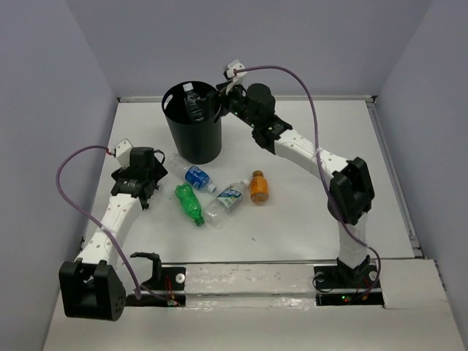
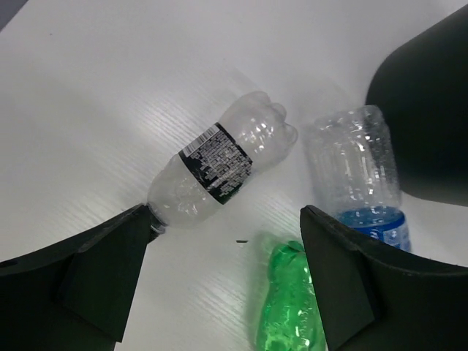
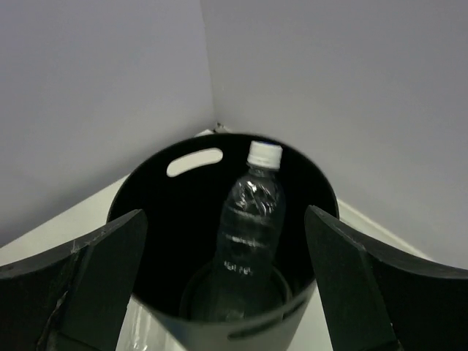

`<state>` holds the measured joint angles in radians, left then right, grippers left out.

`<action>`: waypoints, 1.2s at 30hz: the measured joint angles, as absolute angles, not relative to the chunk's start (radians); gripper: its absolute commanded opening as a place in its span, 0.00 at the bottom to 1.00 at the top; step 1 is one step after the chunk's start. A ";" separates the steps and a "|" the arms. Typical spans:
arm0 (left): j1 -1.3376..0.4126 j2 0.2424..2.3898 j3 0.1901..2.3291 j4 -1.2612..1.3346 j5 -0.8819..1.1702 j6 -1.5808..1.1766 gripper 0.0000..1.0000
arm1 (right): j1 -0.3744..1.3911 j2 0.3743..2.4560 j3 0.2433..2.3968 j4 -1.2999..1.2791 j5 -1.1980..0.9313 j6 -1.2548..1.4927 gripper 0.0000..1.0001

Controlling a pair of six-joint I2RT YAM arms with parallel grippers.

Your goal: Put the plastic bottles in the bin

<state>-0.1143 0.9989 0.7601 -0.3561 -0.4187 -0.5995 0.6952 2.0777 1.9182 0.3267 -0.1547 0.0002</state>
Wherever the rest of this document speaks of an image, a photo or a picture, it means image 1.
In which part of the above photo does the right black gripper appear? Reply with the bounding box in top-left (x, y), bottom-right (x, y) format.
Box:
top-left (195, 78), bottom-right (258, 129)

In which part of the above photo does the clear bottle without label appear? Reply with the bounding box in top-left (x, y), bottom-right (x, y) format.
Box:
top-left (183, 83), bottom-right (205, 124)

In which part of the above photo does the orange juice bottle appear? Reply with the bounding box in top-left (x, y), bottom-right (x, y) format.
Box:
top-left (250, 170), bottom-right (269, 204)

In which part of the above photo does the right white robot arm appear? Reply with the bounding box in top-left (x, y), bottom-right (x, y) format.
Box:
top-left (198, 83), bottom-right (375, 287)

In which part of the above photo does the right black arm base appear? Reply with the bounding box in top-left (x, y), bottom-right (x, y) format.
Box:
top-left (312, 255), bottom-right (385, 306)

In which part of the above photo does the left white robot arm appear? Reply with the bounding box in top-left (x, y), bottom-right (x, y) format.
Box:
top-left (58, 139), bottom-right (167, 321)

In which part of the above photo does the black cylindrical waste bin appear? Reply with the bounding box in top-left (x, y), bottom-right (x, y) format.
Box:
top-left (162, 81), bottom-right (222, 165)

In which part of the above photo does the green plastic bottle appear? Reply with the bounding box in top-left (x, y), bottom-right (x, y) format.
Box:
top-left (175, 184), bottom-right (205, 227)

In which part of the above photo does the clear bottle blue label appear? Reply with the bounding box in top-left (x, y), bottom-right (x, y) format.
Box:
top-left (165, 154), bottom-right (216, 193)

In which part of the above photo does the clear bottle white green label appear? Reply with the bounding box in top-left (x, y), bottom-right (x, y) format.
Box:
top-left (203, 180), bottom-right (248, 226)

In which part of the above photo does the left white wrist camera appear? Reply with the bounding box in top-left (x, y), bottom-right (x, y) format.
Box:
top-left (110, 138), bottom-right (133, 168)

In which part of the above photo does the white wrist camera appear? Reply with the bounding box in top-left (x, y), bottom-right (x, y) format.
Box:
top-left (224, 59), bottom-right (246, 92)
top-left (110, 138), bottom-right (133, 168)

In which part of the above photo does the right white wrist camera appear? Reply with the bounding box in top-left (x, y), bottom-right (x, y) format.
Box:
top-left (224, 59), bottom-right (246, 92)

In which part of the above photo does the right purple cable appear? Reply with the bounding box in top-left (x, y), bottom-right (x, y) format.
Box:
top-left (235, 64), bottom-right (382, 303)

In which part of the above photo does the purple cable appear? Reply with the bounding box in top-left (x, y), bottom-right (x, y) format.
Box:
top-left (54, 145), bottom-right (184, 306)
top-left (235, 64), bottom-right (382, 303)

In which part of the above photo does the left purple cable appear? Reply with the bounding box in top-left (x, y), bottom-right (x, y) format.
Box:
top-left (54, 145), bottom-right (184, 306)

